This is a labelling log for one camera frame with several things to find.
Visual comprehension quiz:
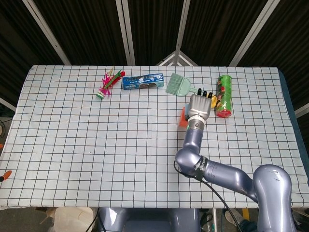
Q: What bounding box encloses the left black orange-tipped robot hand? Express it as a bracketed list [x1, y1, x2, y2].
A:
[0, 144, 13, 182]

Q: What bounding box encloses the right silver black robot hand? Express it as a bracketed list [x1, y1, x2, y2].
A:
[187, 88, 213, 121]

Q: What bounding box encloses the large orange foam cube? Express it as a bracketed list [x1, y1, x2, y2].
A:
[178, 107, 192, 129]

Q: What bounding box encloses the green chips can red lid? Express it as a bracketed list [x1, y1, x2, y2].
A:
[215, 74, 233, 118]

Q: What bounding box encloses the mint green dustpan brush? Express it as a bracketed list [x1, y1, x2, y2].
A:
[165, 72, 205, 98]

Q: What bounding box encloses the blue cookie package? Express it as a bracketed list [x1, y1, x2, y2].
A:
[122, 73, 166, 91]

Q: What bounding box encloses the white plastic container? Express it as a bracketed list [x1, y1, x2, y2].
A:
[54, 207, 95, 232]

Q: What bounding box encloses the pink feather shuttlecock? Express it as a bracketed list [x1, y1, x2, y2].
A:
[96, 68, 126, 100]

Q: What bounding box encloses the white checkered tablecloth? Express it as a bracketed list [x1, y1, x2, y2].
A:
[0, 64, 308, 210]

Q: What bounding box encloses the white sneaker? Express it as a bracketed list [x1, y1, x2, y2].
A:
[225, 209, 245, 227]

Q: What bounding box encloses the grey-blue robot torso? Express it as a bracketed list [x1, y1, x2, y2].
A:
[98, 207, 201, 232]

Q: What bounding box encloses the dark jeans leg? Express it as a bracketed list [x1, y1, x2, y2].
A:
[238, 218, 259, 232]

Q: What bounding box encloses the black printed arm strap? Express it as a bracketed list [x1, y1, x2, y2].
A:
[192, 156, 209, 181]

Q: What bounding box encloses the black folding screen white frame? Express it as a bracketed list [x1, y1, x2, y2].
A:
[0, 0, 309, 118]

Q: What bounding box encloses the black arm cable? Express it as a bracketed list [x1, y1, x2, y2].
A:
[173, 159, 243, 232]

